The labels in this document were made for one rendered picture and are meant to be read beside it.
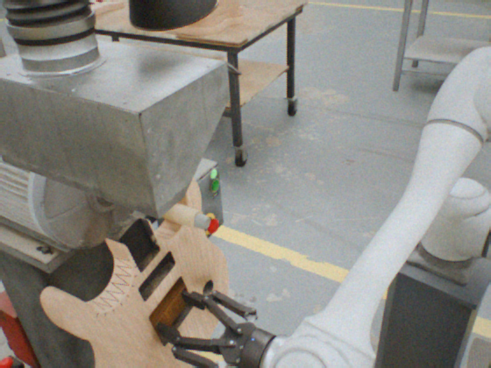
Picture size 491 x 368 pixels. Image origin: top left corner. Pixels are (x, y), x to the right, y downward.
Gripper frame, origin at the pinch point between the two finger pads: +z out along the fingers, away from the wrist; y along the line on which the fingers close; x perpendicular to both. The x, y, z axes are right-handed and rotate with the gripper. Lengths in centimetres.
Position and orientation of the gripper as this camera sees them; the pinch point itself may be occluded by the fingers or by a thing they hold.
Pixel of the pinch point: (174, 312)
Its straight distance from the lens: 92.6
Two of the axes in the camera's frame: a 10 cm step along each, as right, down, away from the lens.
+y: 5.0, -6.3, 5.9
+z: -8.5, -2.5, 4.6
